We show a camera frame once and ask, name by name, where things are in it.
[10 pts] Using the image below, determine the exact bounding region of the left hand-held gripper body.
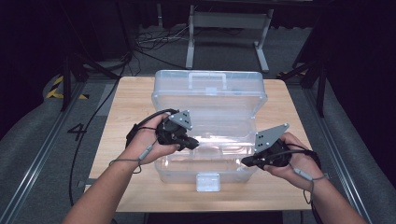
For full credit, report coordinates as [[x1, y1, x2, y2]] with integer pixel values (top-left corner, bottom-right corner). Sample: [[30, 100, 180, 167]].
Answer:
[[155, 109, 193, 147]]

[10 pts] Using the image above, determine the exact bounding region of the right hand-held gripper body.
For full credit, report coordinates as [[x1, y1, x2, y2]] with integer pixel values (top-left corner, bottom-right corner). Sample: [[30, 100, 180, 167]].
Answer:
[[254, 123, 292, 169]]

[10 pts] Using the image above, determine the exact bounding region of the clear plastic storage box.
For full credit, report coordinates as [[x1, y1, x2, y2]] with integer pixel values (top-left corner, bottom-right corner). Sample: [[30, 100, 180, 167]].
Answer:
[[151, 69, 269, 193]]

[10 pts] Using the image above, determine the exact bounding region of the person's left hand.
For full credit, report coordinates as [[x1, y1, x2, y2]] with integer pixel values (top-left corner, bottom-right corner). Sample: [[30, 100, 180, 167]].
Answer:
[[120, 112, 181, 166]]

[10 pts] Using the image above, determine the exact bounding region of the person's right hand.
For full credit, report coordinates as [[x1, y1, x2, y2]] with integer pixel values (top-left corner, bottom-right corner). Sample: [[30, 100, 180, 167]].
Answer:
[[264, 132, 325, 191]]

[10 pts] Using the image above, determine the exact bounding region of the person's dark clothing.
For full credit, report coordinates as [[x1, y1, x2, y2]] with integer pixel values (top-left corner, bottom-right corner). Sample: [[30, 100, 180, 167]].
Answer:
[[146, 211, 284, 224]]

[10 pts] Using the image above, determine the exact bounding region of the black metal stand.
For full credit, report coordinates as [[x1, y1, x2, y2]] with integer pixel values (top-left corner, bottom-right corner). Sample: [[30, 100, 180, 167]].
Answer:
[[276, 52, 328, 119], [60, 50, 120, 112]]

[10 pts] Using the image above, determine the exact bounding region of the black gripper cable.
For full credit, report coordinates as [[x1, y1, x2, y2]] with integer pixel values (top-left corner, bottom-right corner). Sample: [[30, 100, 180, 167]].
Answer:
[[267, 143, 322, 224], [68, 52, 180, 206]]

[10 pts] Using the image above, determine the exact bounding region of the grey wrist strap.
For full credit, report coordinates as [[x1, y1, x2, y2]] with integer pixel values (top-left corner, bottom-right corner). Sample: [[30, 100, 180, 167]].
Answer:
[[292, 167, 330, 204], [108, 143, 157, 175]]

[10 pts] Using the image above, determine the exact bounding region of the bundle of floor cables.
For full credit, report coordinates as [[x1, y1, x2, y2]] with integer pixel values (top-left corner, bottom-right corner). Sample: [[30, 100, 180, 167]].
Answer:
[[134, 24, 191, 69]]

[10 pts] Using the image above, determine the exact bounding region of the grey metal table bracket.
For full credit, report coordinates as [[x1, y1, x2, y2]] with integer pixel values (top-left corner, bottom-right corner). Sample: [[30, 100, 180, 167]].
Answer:
[[77, 178, 96, 189]]

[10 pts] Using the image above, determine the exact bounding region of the grey metal desk frame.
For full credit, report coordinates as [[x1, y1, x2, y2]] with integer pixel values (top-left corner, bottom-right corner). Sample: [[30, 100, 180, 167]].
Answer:
[[185, 4, 275, 74]]

